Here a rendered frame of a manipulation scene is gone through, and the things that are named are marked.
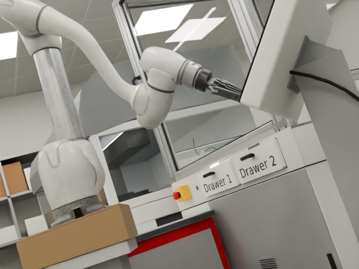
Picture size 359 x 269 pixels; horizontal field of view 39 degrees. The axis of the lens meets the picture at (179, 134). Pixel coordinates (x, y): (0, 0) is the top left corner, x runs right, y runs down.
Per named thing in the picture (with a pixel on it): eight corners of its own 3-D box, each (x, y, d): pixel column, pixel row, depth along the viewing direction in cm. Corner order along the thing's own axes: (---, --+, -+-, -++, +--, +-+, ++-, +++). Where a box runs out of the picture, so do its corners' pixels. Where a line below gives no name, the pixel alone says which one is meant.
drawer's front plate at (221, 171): (237, 185, 203) (228, 160, 205) (204, 197, 229) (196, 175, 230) (240, 184, 204) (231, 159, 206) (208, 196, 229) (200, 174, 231)
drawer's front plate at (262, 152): (283, 168, 176) (272, 139, 178) (240, 184, 201) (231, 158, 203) (287, 167, 177) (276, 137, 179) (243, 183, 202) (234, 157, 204)
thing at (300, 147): (304, 166, 169) (289, 126, 171) (179, 211, 257) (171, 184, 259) (467, 112, 214) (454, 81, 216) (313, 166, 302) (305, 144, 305)
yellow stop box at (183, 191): (183, 200, 240) (178, 186, 241) (177, 203, 246) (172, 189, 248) (192, 198, 243) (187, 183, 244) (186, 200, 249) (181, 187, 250)
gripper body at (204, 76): (197, 70, 165) (223, 80, 163) (205, 65, 172) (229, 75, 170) (190, 91, 168) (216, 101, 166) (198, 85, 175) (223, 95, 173)
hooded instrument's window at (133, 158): (111, 214, 278) (87, 137, 285) (50, 244, 432) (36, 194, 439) (268, 165, 332) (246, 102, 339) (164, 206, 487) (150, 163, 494)
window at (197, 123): (275, 119, 180) (189, -110, 194) (177, 171, 254) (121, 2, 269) (276, 119, 180) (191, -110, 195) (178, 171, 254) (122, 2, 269)
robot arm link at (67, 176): (44, 213, 157) (22, 148, 161) (61, 211, 175) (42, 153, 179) (92, 194, 157) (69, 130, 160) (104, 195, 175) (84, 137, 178)
